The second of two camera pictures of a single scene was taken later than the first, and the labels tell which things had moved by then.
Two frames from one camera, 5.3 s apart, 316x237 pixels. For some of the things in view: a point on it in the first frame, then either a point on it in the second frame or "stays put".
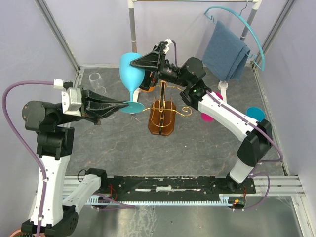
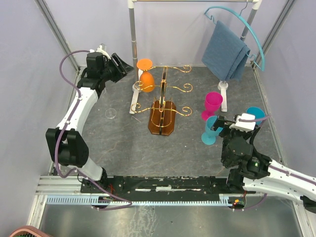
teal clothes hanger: [249, 25] stays put
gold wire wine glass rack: [162, 113] stays put
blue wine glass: [256, 113] stays put
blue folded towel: [224, 55] stays put
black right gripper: [155, 59] to [225, 124]
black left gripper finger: [97, 109] to [124, 68]
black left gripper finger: [87, 95] to [124, 67]
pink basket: [18, 232] stays put
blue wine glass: [132, 77] to [209, 138]
